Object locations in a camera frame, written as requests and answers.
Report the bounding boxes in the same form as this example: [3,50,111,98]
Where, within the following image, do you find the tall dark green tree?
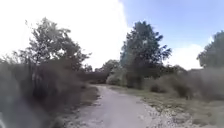
[119,20,173,89]

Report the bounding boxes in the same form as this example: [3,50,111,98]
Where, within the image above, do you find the grey gravel track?
[71,83,174,128]

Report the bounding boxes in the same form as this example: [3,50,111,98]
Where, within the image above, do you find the leafy green tree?
[18,17,93,73]

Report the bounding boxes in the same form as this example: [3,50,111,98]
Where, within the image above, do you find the dry roadside brush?
[0,54,100,128]

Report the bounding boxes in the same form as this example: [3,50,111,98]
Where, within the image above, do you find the dry grey bushes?
[141,66,224,102]

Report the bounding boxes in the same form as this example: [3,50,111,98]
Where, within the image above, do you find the dry grass verge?
[108,84,224,128]

